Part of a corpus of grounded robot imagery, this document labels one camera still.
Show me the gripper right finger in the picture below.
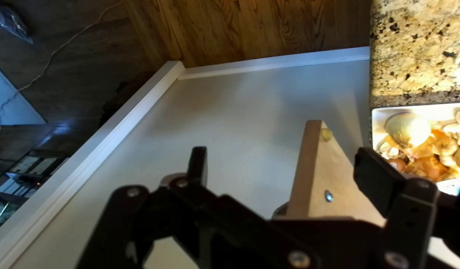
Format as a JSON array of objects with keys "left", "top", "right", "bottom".
[{"left": 354, "top": 146, "right": 460, "bottom": 269}]

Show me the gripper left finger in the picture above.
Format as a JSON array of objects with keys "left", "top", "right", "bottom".
[{"left": 76, "top": 146, "right": 317, "bottom": 269}]

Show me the light wooden cupboard door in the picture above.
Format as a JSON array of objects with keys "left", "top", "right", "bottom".
[{"left": 285, "top": 120, "right": 387, "bottom": 227}]

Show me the white cupboard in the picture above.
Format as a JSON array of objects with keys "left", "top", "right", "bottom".
[{"left": 0, "top": 46, "right": 460, "bottom": 269}]

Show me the heap of onions and garlic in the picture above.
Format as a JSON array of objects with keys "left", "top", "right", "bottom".
[{"left": 378, "top": 108, "right": 460, "bottom": 183}]

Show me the white tray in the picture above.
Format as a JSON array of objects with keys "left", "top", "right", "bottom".
[{"left": 371, "top": 102, "right": 460, "bottom": 196}]

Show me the white flat board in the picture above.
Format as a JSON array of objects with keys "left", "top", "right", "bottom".
[{"left": 0, "top": 60, "right": 48, "bottom": 126}]

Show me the clear plastic bag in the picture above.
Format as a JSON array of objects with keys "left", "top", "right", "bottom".
[{"left": 0, "top": 4, "right": 34, "bottom": 44}]

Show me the white cable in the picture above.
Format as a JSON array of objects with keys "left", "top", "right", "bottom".
[{"left": 0, "top": 0, "right": 125, "bottom": 140}]

